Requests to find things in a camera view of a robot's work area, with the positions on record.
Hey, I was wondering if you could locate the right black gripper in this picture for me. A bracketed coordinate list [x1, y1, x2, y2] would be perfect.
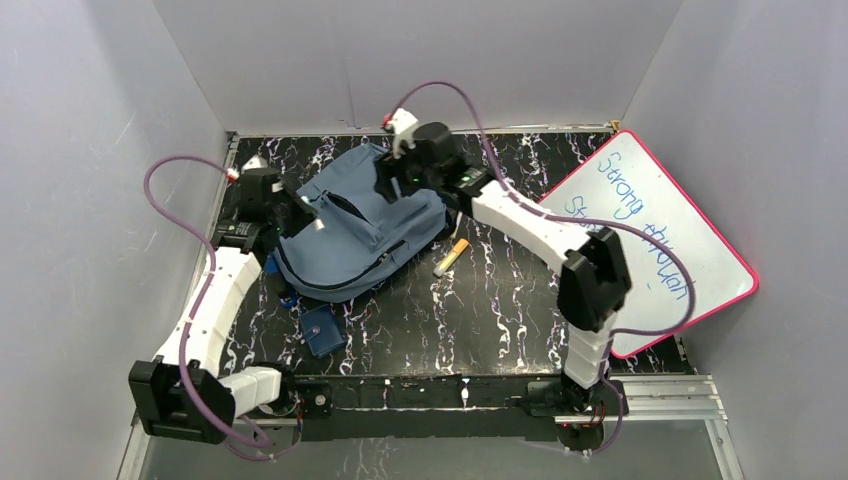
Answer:
[371, 138, 441, 207]

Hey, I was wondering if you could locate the blue student backpack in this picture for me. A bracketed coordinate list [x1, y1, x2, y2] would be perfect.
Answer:
[274, 143, 453, 303]

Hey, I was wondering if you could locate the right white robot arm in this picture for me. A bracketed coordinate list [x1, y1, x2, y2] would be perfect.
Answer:
[374, 119, 632, 414]

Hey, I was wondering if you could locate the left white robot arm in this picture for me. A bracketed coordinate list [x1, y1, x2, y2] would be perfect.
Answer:
[128, 167, 316, 445]

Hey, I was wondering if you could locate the white pen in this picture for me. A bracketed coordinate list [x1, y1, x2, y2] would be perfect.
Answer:
[449, 212, 462, 240]

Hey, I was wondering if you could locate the yellow orange highlighter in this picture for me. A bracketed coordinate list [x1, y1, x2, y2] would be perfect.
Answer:
[433, 239, 469, 278]

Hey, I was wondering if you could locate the navy snap wallet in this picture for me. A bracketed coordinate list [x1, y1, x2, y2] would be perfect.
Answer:
[299, 305, 347, 359]

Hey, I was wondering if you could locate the pink framed whiteboard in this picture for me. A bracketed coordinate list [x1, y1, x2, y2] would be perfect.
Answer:
[540, 130, 759, 359]

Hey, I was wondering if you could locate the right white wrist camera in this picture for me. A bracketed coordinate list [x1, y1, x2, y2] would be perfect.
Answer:
[383, 108, 419, 159]

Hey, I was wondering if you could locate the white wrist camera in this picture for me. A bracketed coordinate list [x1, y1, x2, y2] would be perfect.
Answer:
[240, 155, 268, 174]
[383, 108, 419, 159]

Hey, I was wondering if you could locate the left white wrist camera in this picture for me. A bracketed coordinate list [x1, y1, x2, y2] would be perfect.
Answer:
[240, 155, 268, 174]

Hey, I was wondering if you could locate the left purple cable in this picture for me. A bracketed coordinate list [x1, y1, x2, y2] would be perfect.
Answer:
[144, 155, 299, 463]

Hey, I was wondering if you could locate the black front rail frame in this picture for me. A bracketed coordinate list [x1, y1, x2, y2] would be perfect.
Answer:
[291, 374, 584, 444]

